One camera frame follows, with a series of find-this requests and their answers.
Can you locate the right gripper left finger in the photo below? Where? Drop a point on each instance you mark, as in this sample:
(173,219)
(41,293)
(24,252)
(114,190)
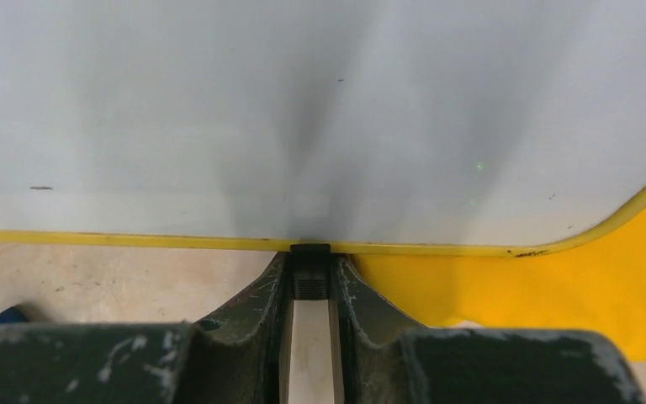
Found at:
(232,355)

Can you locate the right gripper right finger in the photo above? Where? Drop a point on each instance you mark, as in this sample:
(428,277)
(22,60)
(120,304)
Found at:
(382,355)

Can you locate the white marker pen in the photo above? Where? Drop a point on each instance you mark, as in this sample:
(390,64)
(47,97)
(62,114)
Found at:
(13,315)

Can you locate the black whiteboard clip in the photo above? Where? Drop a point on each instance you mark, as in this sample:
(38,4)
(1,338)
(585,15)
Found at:
(310,264)

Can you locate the yellow-framed whiteboard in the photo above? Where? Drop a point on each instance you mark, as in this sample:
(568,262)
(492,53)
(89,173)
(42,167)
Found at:
(497,128)

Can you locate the yellow t-shirt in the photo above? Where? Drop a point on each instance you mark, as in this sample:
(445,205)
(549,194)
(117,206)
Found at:
(600,286)

